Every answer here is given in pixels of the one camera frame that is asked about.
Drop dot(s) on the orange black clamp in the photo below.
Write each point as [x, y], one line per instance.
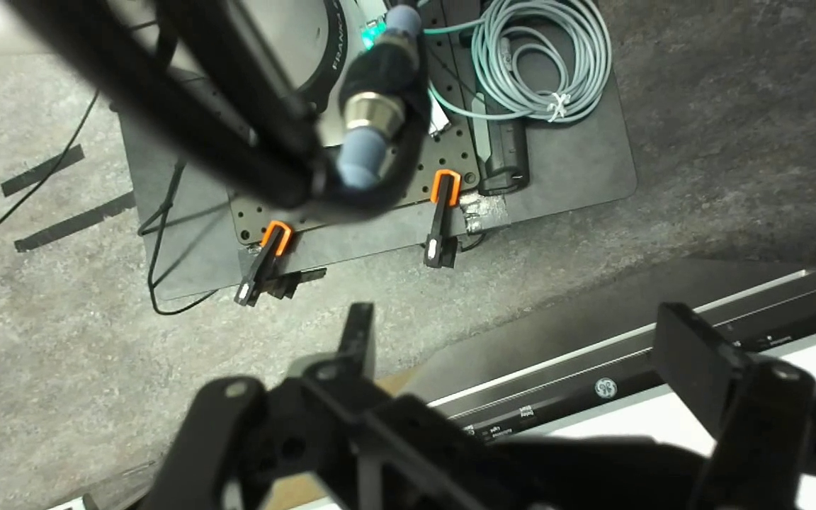
[270, 249]
[442, 213]

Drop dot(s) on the black tape strip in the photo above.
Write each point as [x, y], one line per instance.
[42, 171]
[72, 223]

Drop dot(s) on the black dishwasher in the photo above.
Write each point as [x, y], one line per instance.
[634, 355]

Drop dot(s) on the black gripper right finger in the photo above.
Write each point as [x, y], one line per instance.
[756, 436]

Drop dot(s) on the black rectangular adapter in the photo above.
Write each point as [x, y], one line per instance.
[505, 156]

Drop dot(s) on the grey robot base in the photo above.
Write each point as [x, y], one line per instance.
[317, 39]

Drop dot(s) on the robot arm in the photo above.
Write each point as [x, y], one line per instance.
[228, 67]

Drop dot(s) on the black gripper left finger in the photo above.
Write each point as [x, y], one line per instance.
[267, 443]

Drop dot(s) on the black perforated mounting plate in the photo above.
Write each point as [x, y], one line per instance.
[450, 145]

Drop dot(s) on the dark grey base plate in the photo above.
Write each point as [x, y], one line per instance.
[559, 161]

